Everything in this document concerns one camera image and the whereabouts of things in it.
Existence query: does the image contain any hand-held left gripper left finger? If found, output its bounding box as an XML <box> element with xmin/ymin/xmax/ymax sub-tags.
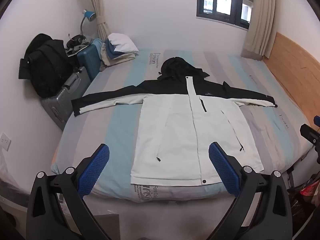
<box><xmin>26</xmin><ymin>144</ymin><xmax>118</xmax><ymax>240</ymax></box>

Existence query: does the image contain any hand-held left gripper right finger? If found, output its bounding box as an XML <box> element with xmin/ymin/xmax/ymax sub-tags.
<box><xmin>208</xmin><ymin>142</ymin><xmax>293</xmax><ymax>240</ymax></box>

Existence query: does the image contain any black and white hooded jacket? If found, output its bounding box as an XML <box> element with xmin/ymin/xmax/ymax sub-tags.
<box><xmin>71</xmin><ymin>57</ymin><xmax>278</xmax><ymax>186</ymax></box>

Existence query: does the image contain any bed with striped sheet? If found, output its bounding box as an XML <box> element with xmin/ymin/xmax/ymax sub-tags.
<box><xmin>50</xmin><ymin>49</ymin><xmax>318</xmax><ymax>203</ymax></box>

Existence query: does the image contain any red bag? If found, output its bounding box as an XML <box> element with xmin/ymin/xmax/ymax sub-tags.
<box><xmin>300</xmin><ymin>180</ymin><xmax>320</xmax><ymax>198</ymax></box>

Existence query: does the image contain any wooden headboard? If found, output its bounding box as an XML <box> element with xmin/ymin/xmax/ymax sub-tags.
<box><xmin>262</xmin><ymin>32</ymin><xmax>320</xmax><ymax>128</ymax></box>

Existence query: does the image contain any silver suitcase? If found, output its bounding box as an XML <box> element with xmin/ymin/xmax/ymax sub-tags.
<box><xmin>41</xmin><ymin>66</ymin><xmax>91</xmax><ymax>131</ymax></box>

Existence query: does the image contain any blue suitcase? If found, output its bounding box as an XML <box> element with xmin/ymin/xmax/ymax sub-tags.
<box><xmin>76</xmin><ymin>44</ymin><xmax>103</xmax><ymax>80</ymax></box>

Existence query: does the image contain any beige curtain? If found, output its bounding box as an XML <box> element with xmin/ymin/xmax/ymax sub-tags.
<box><xmin>86</xmin><ymin>0</ymin><xmax>112</xmax><ymax>43</ymax></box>
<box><xmin>240</xmin><ymin>0</ymin><xmax>279</xmax><ymax>61</ymax></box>

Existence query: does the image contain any black backpack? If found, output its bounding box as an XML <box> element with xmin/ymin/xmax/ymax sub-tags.
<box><xmin>18</xmin><ymin>33</ymin><xmax>75</xmax><ymax>98</ymax></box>

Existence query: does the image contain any dark blue folded cloth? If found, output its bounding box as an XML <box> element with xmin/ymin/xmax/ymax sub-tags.
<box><xmin>105</xmin><ymin>39</ymin><xmax>119</xmax><ymax>55</ymax></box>

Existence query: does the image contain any teal cloth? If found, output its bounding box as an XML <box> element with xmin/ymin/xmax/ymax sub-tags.
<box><xmin>91</xmin><ymin>38</ymin><xmax>105</xmax><ymax>55</ymax></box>

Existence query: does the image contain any black headset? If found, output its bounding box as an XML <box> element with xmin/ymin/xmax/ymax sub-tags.
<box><xmin>66</xmin><ymin>34</ymin><xmax>84</xmax><ymax>48</ymax></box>

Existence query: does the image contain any dark framed window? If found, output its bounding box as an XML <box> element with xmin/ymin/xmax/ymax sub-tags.
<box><xmin>196</xmin><ymin>0</ymin><xmax>255</xmax><ymax>29</ymax></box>

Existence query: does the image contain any blue desk lamp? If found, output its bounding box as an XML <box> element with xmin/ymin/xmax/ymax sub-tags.
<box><xmin>79</xmin><ymin>9</ymin><xmax>97</xmax><ymax>37</ymax></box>

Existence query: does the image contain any white wall socket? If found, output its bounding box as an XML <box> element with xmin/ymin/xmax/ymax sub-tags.
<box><xmin>0</xmin><ymin>132</ymin><xmax>12</xmax><ymax>152</ymax></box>

